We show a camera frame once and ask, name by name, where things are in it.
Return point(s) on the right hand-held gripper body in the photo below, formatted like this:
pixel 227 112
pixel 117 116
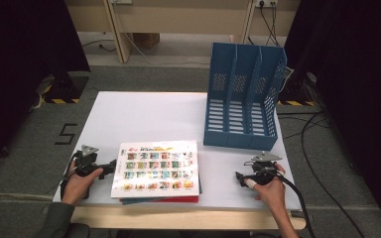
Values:
pixel 263 173

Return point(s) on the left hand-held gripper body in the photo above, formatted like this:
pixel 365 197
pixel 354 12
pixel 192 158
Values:
pixel 85 162

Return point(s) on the blue plastic file rack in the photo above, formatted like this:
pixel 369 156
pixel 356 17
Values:
pixel 241 139

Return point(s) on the dark blue book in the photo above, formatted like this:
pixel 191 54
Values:
pixel 135 200

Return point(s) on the white-covered picture book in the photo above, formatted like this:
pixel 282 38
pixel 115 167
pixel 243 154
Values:
pixel 155 168

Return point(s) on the person's right hand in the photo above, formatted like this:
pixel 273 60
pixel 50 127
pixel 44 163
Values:
pixel 273 195

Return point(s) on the person's left hand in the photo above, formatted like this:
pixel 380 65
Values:
pixel 77 188

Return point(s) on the stand base with hazard tape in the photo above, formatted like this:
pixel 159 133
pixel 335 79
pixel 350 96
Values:
pixel 296 92
pixel 64 87

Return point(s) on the black curtain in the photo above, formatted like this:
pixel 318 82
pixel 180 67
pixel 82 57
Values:
pixel 354 82
pixel 20 66

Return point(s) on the cardboard box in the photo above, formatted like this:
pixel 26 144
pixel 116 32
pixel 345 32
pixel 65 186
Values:
pixel 146 40

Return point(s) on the beige wooden desk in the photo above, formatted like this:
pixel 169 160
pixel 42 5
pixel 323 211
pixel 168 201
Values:
pixel 185 16

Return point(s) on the white wall power outlet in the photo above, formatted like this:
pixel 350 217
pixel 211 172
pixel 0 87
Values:
pixel 266 2

